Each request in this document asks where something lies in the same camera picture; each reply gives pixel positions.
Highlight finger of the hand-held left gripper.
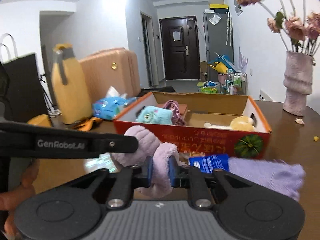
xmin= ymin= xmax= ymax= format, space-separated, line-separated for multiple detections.
xmin=0 ymin=121 xmax=139 ymax=159

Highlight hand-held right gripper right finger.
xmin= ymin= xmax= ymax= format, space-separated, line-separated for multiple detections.
xmin=169 ymin=156 xmax=254 ymax=209

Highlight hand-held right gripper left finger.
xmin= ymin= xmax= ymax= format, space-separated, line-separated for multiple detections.
xmin=66 ymin=156 xmax=153 ymax=209

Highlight purple fuzzy socks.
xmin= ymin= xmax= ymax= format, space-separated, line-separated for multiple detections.
xmin=111 ymin=125 xmax=306 ymax=201

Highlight white ball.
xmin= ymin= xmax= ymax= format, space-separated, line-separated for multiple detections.
xmin=86 ymin=154 xmax=118 ymax=173

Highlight red cardboard box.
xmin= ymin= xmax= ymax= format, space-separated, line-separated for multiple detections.
xmin=112 ymin=91 xmax=272 ymax=159

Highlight blue plush toy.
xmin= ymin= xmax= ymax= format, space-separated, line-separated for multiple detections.
xmin=136 ymin=106 xmax=173 ymax=125

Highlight yellow plush toy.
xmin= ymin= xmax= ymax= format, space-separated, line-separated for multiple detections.
xmin=204 ymin=116 xmax=258 ymax=131

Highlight person's left hand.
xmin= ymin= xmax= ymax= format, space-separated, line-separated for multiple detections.
xmin=0 ymin=160 xmax=39 ymax=237

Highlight black paper bag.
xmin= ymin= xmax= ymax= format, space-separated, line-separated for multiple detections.
xmin=0 ymin=33 xmax=49 ymax=124

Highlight blue tissue pack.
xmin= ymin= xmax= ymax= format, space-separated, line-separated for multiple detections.
xmin=92 ymin=86 xmax=137 ymax=120

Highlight yellow thermos jug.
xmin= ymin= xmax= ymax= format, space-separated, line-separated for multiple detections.
xmin=51 ymin=44 xmax=93 ymax=125

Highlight pink suitcase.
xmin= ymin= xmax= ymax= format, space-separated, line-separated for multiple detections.
xmin=79 ymin=47 xmax=142 ymax=98

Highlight dark door mat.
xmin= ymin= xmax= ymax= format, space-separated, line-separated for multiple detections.
xmin=140 ymin=86 xmax=175 ymax=93

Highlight green packets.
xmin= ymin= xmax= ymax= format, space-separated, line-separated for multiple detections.
xmin=197 ymin=81 xmax=218 ymax=94

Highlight grey interior door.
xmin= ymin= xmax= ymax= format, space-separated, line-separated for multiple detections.
xmin=140 ymin=11 xmax=153 ymax=88

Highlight metal trolley rack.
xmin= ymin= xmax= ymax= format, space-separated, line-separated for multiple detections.
xmin=225 ymin=71 xmax=248 ymax=95

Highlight blue and yellow plastic toy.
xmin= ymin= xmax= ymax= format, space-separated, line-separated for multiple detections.
xmin=207 ymin=54 xmax=235 ymax=74

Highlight dark entrance door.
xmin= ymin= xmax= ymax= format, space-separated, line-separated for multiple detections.
xmin=159 ymin=16 xmax=200 ymax=80

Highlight grey refrigerator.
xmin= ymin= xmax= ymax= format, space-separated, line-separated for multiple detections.
xmin=203 ymin=10 xmax=234 ymax=64

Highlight pink ceramic vase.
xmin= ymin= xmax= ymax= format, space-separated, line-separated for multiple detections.
xmin=283 ymin=51 xmax=314 ymax=117

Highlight white folded umbrella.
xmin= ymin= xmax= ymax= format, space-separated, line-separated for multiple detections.
xmin=226 ymin=11 xmax=232 ymax=47

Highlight bunch of dried pink roses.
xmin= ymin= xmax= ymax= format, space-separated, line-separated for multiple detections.
xmin=235 ymin=0 xmax=320 ymax=63

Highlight orange strap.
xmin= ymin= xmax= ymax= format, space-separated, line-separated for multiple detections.
xmin=72 ymin=117 xmax=103 ymax=132

